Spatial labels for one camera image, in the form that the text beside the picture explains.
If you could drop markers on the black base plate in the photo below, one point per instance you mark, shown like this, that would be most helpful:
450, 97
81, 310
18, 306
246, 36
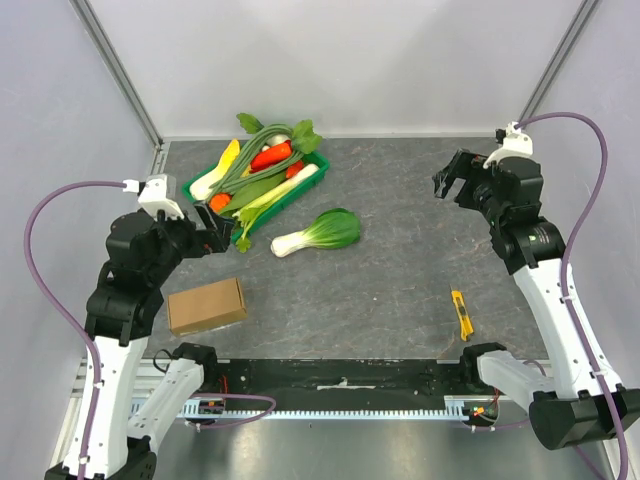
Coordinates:
345, 384

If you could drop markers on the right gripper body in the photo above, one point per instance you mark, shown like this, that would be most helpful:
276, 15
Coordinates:
463, 175

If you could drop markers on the green leafy vegetable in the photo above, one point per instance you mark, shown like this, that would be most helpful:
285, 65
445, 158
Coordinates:
303, 137

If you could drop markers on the yellow utility knife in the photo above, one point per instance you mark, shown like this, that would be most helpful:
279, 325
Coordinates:
466, 326

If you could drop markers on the yellow corn cob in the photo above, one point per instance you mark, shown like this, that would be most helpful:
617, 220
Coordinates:
228, 157

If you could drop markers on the brown cardboard express box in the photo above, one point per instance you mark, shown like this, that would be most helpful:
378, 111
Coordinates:
206, 308

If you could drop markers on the green bok choy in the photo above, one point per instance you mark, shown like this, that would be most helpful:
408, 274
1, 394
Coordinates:
333, 229

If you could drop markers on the red chili pepper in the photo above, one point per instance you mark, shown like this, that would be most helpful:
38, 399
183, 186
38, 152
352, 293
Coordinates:
272, 156

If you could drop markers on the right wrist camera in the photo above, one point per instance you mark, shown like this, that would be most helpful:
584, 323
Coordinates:
513, 142

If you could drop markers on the green white leek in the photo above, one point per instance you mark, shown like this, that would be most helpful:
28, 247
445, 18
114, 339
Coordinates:
249, 214

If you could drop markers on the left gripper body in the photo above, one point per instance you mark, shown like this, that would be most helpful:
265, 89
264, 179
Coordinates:
210, 239

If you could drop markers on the grey cable duct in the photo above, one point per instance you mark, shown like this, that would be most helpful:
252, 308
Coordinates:
452, 410

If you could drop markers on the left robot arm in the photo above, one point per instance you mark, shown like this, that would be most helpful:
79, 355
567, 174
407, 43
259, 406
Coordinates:
110, 441

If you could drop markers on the green plastic vegetable tray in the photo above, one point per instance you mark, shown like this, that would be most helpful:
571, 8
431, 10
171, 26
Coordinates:
315, 158

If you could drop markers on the small orange pumpkin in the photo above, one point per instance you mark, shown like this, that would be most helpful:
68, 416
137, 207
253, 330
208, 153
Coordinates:
219, 202

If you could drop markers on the white daikon stalk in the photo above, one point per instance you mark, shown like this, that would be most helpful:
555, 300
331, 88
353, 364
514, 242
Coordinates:
202, 187

